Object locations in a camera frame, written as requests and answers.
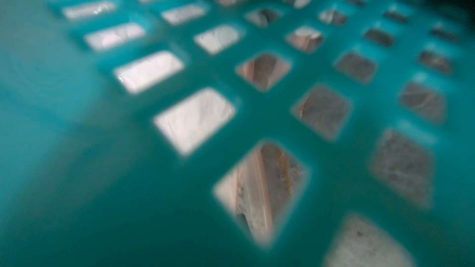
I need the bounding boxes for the teal plastic basket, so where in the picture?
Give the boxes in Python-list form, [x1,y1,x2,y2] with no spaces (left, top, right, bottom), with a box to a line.
[1,0,475,267]

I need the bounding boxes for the clear zipper bag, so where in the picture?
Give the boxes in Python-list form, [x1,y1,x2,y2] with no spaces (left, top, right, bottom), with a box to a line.
[62,0,308,246]

